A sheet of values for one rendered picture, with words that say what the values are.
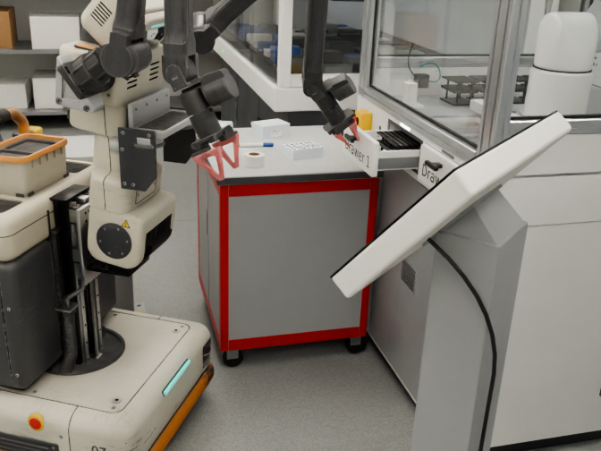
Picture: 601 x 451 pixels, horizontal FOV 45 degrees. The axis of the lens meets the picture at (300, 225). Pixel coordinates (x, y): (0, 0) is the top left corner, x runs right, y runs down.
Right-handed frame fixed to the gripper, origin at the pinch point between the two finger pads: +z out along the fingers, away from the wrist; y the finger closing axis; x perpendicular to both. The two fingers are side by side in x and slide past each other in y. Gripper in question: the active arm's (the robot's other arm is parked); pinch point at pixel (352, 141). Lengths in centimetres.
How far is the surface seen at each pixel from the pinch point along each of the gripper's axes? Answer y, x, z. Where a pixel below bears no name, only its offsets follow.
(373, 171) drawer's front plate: -1.1, -11.8, 6.7
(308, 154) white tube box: -12.5, 28.5, 6.2
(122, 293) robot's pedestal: -101, 45, 13
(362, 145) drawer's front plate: 1.8, -1.9, 2.1
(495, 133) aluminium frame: 25, -52, -2
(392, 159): 5.9, -10.1, 8.2
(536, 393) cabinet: -2, -52, 80
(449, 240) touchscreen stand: -7, -102, -19
